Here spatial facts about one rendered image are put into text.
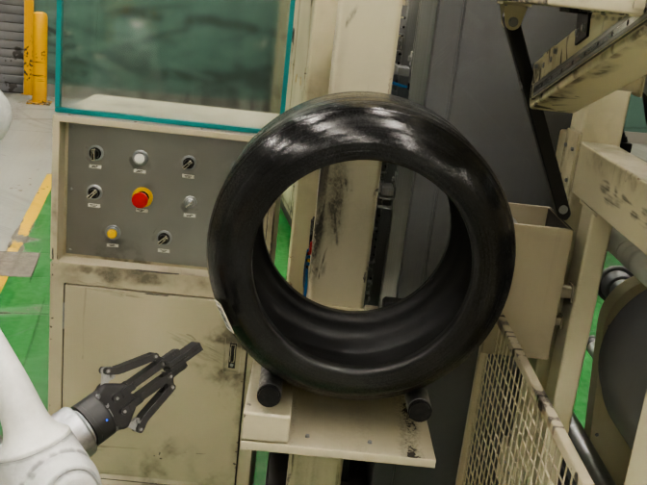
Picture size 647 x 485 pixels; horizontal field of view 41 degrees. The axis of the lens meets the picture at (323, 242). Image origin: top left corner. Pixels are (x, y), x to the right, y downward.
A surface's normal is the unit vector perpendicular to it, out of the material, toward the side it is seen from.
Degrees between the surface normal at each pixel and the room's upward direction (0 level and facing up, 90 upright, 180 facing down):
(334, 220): 90
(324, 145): 80
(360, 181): 90
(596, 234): 90
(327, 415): 0
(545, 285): 90
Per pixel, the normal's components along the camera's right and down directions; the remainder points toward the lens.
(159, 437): 0.01, 0.25
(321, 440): 0.11, -0.95
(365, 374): 0.00, 0.46
